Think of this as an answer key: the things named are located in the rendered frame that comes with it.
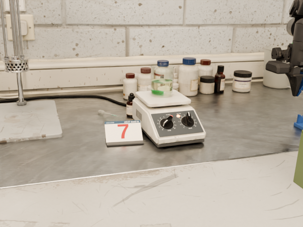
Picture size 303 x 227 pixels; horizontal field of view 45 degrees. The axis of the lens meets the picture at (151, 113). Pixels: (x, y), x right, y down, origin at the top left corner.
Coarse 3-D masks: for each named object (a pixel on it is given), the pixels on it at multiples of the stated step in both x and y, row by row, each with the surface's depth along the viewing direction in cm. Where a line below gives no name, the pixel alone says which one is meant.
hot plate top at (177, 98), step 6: (174, 90) 104; (138, 96) 98; (144, 96) 97; (150, 96) 97; (174, 96) 98; (180, 96) 98; (144, 102) 94; (150, 102) 92; (156, 102) 93; (162, 102) 93; (168, 102) 93; (174, 102) 93; (180, 102) 94; (186, 102) 95
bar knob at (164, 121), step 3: (168, 117) 89; (171, 117) 89; (162, 120) 90; (165, 120) 88; (168, 120) 88; (171, 120) 90; (162, 123) 89; (165, 123) 87; (168, 123) 89; (171, 123) 89; (162, 126) 88; (165, 126) 88; (168, 126) 89; (171, 126) 89
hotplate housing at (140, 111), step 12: (144, 108) 94; (156, 108) 94; (168, 108) 94; (180, 108) 94; (192, 108) 95; (144, 120) 94; (144, 132) 96; (156, 132) 87; (204, 132) 91; (156, 144) 88; (168, 144) 88; (180, 144) 89
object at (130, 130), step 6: (108, 126) 91; (114, 126) 92; (120, 126) 92; (126, 126) 92; (132, 126) 92; (138, 126) 93; (108, 132) 90; (114, 132) 91; (120, 132) 91; (126, 132) 91; (132, 132) 92; (138, 132) 92; (108, 138) 90; (114, 138) 90; (120, 138) 90; (126, 138) 90; (132, 138) 91
